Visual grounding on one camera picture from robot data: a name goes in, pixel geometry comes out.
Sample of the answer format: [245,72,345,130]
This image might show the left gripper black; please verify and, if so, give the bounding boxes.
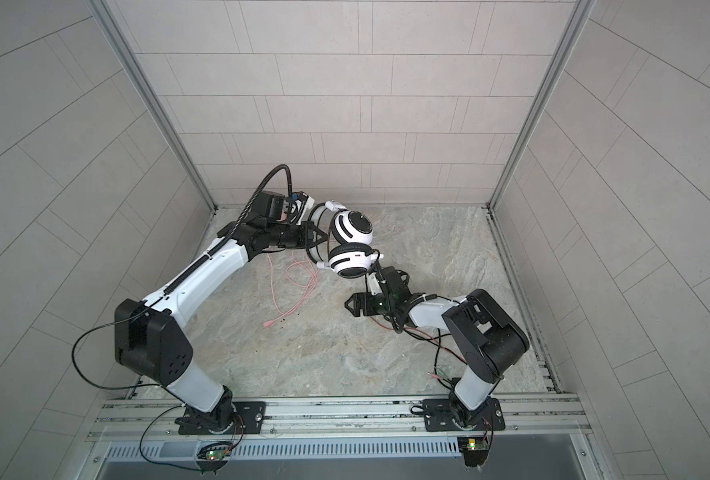
[263,221,329,248]

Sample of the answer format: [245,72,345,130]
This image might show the white black headphones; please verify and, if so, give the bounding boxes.
[305,201,382,279]

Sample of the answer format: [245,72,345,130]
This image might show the black headphone cable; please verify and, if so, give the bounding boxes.
[363,272,473,391]

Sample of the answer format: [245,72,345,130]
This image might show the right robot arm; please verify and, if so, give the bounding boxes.
[344,267,530,431]

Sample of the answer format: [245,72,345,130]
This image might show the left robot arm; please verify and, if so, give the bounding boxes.
[113,192,328,434]

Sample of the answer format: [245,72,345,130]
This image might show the right controller circuit board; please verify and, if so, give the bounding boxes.
[457,437,491,468]

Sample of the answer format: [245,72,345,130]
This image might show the controller circuit board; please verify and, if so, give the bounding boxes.
[196,441,233,462]
[457,437,491,468]

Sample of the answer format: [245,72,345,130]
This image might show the left controller circuit board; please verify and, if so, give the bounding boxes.
[196,441,233,462]

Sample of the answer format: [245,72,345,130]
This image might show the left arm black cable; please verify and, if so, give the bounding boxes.
[70,163,294,391]

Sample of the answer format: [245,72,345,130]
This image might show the pink headphone cable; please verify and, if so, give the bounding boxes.
[262,251,320,329]

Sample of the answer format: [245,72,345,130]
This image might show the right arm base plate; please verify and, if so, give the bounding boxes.
[417,397,506,432]

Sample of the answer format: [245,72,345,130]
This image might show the white slotted cable duct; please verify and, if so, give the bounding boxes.
[106,436,461,464]

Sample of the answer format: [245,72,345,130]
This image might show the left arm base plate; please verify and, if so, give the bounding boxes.
[174,400,267,435]

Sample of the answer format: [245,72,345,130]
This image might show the aluminium mounting rail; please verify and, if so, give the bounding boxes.
[86,393,592,441]

